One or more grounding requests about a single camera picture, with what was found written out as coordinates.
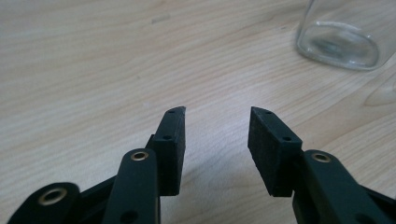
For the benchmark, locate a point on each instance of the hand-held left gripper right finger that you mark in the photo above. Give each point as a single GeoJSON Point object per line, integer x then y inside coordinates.
{"type": "Point", "coordinates": [271, 149]}

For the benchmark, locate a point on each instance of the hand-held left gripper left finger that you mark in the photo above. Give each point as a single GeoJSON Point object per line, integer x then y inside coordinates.
{"type": "Point", "coordinates": [169, 149]}

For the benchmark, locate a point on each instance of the clear glass jar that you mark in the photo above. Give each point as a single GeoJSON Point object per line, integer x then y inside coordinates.
{"type": "Point", "coordinates": [345, 37]}

